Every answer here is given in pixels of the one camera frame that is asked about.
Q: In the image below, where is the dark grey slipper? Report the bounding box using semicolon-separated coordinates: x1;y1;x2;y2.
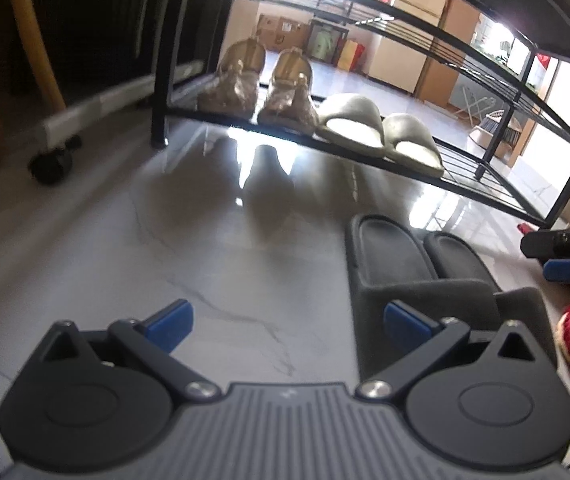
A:
422;231;559;367
345;214;503;381

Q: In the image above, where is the woven basket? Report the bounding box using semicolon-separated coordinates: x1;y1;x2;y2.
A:
469;109;524;147

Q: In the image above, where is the black metal shoe rack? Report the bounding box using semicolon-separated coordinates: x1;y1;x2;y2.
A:
150;0;570;228

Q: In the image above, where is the yellow wooden chair leg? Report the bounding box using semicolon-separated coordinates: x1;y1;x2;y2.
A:
6;0;69;112

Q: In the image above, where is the white rolling cabinet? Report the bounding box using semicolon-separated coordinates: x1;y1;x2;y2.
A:
29;59;206;184

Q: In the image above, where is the cardboard box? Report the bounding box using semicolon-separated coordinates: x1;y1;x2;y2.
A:
256;13;312;52

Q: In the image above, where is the white folding rack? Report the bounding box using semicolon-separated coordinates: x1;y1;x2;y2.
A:
451;84;502;127

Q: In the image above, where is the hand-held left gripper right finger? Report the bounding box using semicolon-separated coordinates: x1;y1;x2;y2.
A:
355;301;550;403

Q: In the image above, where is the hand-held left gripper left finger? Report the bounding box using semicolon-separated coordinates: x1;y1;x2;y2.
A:
25;299;218;403

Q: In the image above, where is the beige slide slipper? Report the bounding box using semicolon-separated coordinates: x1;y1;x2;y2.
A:
382;113;446;178
315;92;386;157

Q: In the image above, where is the beige floral flat shoe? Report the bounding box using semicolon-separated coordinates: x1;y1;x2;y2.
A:
257;47;320;133
197;37;267;116

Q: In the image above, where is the green bag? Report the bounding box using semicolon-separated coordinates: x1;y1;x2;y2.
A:
309;20;349;64

